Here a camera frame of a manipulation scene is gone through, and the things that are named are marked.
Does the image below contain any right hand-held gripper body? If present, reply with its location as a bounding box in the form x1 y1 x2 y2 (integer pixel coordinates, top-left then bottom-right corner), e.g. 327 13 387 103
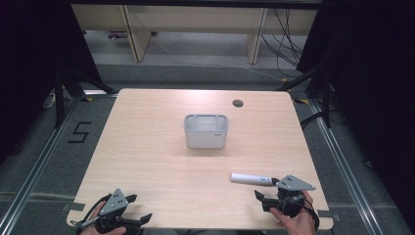
261 174 317 218

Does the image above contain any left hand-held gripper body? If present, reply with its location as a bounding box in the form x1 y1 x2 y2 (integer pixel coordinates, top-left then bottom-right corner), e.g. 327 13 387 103
93 188 143 235

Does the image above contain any white electric toothbrush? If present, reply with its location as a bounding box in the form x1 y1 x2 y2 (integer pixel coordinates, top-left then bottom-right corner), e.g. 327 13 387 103
230 172 275 188

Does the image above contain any white toothbrush holder box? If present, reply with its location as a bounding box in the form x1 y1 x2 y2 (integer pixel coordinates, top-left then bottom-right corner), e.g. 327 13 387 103
183 113 229 150

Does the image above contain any person's left hand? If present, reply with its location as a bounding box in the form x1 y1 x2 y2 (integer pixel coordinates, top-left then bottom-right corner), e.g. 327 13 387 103
79 202 127 235

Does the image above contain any person's right hand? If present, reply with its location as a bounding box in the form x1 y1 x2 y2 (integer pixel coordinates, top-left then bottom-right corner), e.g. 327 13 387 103
269 190 317 235

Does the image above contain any grey tape patch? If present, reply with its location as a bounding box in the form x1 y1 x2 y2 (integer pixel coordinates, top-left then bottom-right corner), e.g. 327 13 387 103
62 202 86 212
316 209 343 223

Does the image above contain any black metal stand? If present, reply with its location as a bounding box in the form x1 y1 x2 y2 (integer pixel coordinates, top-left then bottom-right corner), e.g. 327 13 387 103
277 64 335 130
53 64 119 129

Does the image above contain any black curtain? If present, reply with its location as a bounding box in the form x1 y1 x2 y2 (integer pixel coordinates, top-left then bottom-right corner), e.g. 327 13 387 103
296 0 415 229
0 0 103 165

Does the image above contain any dark object under desk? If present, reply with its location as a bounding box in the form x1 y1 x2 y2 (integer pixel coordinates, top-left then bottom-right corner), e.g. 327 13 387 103
107 30 129 41

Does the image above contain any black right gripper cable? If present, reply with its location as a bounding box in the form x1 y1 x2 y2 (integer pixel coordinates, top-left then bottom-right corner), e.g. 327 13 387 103
302 197 321 231

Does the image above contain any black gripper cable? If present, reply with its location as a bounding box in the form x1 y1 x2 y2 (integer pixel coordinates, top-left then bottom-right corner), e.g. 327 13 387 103
302 197 321 231
69 193 113 230

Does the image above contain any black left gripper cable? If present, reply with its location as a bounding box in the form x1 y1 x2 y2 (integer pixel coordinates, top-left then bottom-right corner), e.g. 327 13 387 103
69 193 113 230

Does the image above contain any metal floor rail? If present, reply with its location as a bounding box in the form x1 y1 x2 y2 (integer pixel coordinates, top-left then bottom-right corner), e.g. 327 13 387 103
0 96 83 235
308 97 387 235

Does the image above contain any thick black floor cable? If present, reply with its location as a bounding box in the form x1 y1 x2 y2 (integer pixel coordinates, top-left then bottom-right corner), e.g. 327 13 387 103
299 110 329 130

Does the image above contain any pale coiled cable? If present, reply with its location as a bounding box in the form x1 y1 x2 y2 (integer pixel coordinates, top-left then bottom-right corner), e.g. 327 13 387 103
41 92 57 111

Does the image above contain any bundle of black hanging cables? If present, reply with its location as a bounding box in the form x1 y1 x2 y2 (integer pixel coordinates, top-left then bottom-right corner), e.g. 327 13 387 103
260 8 305 78

